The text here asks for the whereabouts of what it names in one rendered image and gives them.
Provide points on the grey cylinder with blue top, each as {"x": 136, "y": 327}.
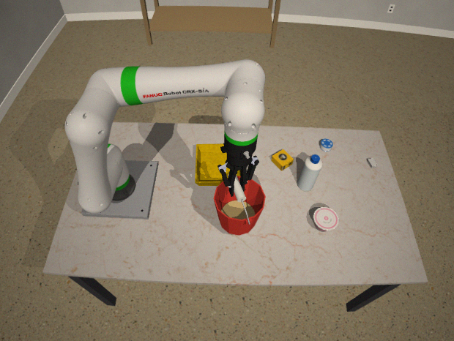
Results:
{"x": 326, "y": 145}

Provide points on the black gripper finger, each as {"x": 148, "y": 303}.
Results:
{"x": 250, "y": 172}
{"x": 229, "y": 182}

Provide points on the red pail with wire handle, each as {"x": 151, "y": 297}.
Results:
{"x": 238, "y": 212}

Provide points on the grey bottle with blue cap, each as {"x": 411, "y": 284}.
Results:
{"x": 309, "y": 173}

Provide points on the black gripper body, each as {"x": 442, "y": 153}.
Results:
{"x": 235, "y": 161}

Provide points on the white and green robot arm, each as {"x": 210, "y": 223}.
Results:
{"x": 88, "y": 125}

